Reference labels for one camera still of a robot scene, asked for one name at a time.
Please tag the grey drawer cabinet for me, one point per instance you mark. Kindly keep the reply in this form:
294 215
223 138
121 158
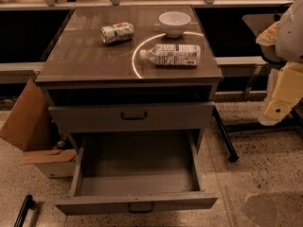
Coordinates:
84 71

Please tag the clear plastic water bottle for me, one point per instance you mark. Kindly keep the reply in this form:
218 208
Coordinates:
172 54

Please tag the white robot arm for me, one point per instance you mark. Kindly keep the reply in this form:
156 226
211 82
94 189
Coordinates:
286 36

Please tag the brown cardboard box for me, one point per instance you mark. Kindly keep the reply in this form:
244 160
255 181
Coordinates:
31 129

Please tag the closed grey upper drawer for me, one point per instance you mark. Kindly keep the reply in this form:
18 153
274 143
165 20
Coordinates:
163 116

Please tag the black drawer handle lower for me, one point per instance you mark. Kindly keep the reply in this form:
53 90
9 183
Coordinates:
140 208

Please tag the open grey middle drawer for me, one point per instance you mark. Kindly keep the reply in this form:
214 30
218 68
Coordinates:
114 169

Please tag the black chair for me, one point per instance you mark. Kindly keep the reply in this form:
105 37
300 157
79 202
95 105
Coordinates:
274 62

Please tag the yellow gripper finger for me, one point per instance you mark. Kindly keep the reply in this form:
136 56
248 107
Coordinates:
284 91

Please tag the crushed green white can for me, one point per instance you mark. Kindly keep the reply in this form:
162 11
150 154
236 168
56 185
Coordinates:
116 33

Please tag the black bar on floor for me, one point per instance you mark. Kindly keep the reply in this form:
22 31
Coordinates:
28 203

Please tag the white bowl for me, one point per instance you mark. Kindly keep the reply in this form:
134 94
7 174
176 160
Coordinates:
174 23

